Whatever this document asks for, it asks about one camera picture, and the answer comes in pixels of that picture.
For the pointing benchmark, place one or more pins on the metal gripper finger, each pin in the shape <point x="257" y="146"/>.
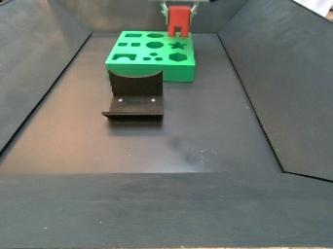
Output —
<point x="165" y="10"/>

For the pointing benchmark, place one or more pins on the green-taped gripper finger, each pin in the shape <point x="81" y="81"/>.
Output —
<point x="193" y="9"/>

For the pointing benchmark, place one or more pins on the red two-pronged peg block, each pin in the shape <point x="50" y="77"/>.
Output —
<point x="178" y="20"/>

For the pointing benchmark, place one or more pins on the green shape-sorting board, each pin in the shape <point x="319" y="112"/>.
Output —
<point x="145" y="52"/>

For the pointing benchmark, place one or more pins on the black curved holder stand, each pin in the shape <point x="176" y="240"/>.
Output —
<point x="137" y="96"/>

